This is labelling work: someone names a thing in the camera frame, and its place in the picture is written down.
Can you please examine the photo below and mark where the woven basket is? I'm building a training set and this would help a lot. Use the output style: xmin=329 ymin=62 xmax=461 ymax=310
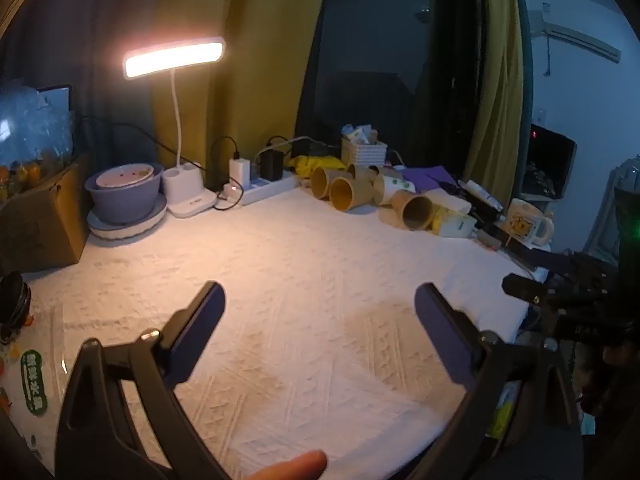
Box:
xmin=341 ymin=137 xmax=389 ymax=168

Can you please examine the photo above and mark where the black power adapter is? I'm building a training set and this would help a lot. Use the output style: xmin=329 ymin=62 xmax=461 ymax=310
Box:
xmin=259 ymin=147 xmax=285 ymax=182

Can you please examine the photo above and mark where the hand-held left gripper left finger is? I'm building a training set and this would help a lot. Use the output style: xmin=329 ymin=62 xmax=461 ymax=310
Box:
xmin=54 ymin=281 xmax=236 ymax=480

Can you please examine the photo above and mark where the yellow cloth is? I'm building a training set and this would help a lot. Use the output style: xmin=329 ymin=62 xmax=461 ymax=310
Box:
xmin=287 ymin=155 xmax=348 ymax=179

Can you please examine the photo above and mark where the white tube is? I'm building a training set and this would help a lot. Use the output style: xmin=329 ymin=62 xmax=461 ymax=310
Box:
xmin=457 ymin=179 xmax=505 ymax=213

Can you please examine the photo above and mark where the cardboard box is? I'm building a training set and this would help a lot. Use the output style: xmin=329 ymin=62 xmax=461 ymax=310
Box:
xmin=0 ymin=152 xmax=93 ymax=273

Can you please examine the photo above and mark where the white printed mug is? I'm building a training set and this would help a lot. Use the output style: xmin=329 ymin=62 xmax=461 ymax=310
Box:
xmin=505 ymin=198 xmax=555 ymax=247

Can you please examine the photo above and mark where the brown paper cup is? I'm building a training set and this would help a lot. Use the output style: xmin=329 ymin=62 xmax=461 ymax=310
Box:
xmin=390 ymin=191 xmax=441 ymax=232
xmin=327 ymin=176 xmax=378 ymax=212
xmin=310 ymin=166 xmax=351 ymax=201
xmin=347 ymin=162 xmax=381 ymax=184

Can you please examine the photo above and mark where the plastic bag with green label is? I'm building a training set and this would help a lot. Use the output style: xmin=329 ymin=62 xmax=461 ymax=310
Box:
xmin=0 ymin=305 xmax=71 ymax=463

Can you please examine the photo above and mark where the white air conditioner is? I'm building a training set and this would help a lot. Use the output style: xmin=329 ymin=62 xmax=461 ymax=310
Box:
xmin=530 ymin=7 xmax=623 ymax=64

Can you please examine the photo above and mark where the white desk lamp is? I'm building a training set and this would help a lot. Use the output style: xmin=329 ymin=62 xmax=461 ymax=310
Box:
xmin=122 ymin=36 xmax=227 ymax=219

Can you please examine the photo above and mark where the white power strip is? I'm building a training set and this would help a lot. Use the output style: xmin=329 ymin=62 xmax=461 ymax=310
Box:
xmin=220 ymin=170 xmax=301 ymax=207

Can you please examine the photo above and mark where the black round object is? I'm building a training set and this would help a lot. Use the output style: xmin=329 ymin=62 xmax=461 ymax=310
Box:
xmin=0 ymin=271 xmax=32 ymax=346

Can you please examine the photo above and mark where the white quilted cloth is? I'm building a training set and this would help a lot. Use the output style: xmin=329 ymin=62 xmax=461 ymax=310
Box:
xmin=10 ymin=180 xmax=546 ymax=480

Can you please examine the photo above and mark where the white plate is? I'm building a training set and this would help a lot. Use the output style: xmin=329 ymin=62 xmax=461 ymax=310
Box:
xmin=86 ymin=194 xmax=168 ymax=241

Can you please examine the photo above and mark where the white and yellow mug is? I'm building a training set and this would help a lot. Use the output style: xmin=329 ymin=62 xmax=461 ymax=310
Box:
xmin=432 ymin=205 xmax=478 ymax=239

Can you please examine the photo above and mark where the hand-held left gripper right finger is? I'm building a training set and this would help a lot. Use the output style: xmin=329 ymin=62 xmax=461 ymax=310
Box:
xmin=410 ymin=282 xmax=586 ymax=480

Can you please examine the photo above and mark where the black cable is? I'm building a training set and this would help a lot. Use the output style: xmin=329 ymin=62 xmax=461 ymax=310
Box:
xmin=209 ymin=136 xmax=246 ymax=212
xmin=75 ymin=116 xmax=182 ymax=162

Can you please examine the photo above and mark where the dark grey curtain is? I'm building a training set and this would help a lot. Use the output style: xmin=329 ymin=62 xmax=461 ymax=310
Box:
xmin=0 ymin=0 xmax=172 ymax=161

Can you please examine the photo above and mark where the yellow curtain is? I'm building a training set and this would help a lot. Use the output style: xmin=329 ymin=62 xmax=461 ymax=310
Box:
xmin=465 ymin=0 xmax=527 ymax=197
xmin=150 ymin=0 xmax=332 ymax=196

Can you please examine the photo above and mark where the white dotted cup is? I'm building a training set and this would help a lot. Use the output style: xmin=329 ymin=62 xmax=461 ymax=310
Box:
xmin=372 ymin=170 xmax=417 ymax=207

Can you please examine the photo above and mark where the pink dish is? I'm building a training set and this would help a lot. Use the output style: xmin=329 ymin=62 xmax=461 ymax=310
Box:
xmin=95 ymin=162 xmax=156 ymax=191

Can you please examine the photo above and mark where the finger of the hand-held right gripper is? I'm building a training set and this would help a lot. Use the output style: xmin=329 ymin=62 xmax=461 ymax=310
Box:
xmin=510 ymin=245 xmax=617 ymax=282
xmin=501 ymin=272 xmax=601 ymax=321

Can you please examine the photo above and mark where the black appliance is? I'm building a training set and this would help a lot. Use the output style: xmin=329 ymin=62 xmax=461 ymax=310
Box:
xmin=520 ymin=124 xmax=578 ymax=202

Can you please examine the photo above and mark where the white charger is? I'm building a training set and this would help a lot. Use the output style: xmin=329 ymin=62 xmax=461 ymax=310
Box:
xmin=229 ymin=157 xmax=254 ymax=186

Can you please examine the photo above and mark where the purple cloth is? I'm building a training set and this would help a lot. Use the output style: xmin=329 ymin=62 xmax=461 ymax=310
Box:
xmin=400 ymin=165 xmax=461 ymax=194

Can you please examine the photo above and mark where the purple bowl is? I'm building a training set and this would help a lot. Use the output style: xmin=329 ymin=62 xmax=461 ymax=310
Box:
xmin=84 ymin=161 xmax=165 ymax=225

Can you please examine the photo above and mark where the clear bag of oranges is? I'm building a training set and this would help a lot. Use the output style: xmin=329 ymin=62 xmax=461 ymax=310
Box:
xmin=0 ymin=80 xmax=76 ymax=202

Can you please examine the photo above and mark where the person's left hand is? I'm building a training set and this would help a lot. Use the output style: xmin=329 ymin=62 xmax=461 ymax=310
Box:
xmin=245 ymin=450 xmax=329 ymax=480

